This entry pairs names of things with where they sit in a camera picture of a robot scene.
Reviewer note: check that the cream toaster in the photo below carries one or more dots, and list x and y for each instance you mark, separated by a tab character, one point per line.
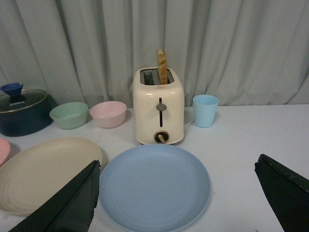
158	109

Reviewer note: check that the beige plate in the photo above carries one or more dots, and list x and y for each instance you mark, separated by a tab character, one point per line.
34	175

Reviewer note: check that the glass pot lid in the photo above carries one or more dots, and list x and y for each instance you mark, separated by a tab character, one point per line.
15	98

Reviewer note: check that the pink plate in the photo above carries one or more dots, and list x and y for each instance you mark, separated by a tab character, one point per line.
5	148

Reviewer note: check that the green bowl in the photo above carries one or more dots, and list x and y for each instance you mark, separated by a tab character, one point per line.
70	115

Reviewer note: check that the pink bowl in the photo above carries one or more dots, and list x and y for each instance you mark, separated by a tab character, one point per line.
109	114

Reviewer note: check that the blue plate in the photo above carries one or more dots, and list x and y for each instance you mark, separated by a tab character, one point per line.
154	188

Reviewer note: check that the dark blue saucepan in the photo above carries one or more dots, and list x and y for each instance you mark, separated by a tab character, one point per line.
29	120

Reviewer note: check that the light blue cup by toaster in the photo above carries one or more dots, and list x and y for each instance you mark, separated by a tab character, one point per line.
205	107

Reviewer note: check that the grey curtain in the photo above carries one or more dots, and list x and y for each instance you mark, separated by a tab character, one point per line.
244	52

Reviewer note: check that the bread slice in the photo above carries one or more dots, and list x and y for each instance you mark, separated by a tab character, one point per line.
162	66

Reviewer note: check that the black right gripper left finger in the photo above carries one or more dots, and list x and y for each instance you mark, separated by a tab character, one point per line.
71	209

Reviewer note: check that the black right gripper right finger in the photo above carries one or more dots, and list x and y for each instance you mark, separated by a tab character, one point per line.
286	191

